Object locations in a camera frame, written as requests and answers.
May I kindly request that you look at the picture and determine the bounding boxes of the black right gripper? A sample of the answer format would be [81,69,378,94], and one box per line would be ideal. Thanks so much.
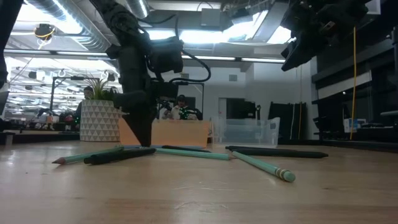
[279,0,373,72]

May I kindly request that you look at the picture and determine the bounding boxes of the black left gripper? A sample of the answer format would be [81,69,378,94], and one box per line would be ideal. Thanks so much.
[106,43,180,148]

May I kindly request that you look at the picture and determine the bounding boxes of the black pen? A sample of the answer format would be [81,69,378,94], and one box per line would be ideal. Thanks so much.
[160,144,212,154]
[83,147,157,166]
[233,148,330,159]
[224,145,296,152]

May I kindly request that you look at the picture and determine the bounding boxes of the teal pen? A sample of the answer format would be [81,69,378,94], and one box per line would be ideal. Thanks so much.
[231,151,297,184]

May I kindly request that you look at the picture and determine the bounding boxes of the orange plastic bin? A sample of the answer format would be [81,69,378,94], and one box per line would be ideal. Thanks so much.
[118,117,211,149]

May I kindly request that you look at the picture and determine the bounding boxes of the person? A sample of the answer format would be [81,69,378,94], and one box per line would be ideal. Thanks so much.
[73,86,95,131]
[161,94,203,121]

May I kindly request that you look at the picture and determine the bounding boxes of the succulent in white patterned pot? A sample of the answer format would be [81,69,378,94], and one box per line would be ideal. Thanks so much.
[79,73,123,143]

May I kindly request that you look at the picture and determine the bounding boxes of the black leaning panels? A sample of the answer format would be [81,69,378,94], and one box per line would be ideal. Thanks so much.
[267,101,308,141]

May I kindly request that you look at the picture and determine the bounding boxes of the black office chair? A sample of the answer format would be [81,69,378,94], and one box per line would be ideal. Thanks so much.
[312,115,330,143]

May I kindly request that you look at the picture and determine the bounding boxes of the clear plastic bin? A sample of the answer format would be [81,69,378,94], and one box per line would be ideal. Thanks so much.
[210,116,280,147]

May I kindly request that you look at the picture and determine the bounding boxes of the white and blue box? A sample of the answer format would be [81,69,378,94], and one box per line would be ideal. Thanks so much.
[343,118,367,134]

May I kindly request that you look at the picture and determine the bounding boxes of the yellow hanging cable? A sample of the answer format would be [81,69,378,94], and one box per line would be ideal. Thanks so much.
[349,26,358,141]

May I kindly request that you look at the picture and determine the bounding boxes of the black background station frame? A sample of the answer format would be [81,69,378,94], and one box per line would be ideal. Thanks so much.
[178,81,205,121]

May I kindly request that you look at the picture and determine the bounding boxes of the black wall screen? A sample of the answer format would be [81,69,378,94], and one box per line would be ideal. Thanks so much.
[226,98,261,120]

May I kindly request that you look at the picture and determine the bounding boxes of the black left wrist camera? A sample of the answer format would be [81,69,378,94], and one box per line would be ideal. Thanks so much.
[148,36,185,75]

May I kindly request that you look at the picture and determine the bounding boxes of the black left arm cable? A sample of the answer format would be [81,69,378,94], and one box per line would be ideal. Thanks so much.
[136,14,212,85]

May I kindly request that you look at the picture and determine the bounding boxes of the ceiling cable reel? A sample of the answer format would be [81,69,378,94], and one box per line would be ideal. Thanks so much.
[33,23,57,43]

